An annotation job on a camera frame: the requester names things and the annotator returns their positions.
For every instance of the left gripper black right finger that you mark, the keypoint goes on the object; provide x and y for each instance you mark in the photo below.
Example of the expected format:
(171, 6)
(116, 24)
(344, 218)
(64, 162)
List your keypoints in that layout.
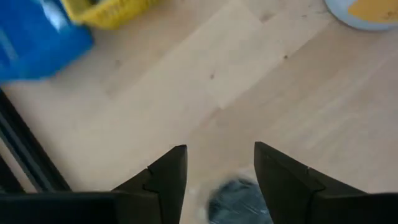
(286, 186)

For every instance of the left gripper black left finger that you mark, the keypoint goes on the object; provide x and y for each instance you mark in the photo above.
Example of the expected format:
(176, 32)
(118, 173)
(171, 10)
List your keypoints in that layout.
(161, 193)

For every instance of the clear packet with dark sponge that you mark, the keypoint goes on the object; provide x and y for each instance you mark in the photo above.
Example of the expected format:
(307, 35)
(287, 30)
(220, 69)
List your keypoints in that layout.
(236, 202)

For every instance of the yellow plastic basket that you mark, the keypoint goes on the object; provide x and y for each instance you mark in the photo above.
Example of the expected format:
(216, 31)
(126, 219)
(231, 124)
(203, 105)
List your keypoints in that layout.
(109, 15)

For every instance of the yellow disinfecting wipes canister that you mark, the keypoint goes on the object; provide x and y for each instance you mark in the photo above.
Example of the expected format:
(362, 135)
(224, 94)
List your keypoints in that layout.
(373, 12)

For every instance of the blue plastic basket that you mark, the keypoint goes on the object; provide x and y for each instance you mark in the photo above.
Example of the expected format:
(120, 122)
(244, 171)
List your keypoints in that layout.
(31, 46)

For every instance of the black metal table frame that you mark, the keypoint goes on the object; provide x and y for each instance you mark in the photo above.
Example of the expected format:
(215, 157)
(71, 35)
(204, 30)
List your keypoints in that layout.
(28, 149)

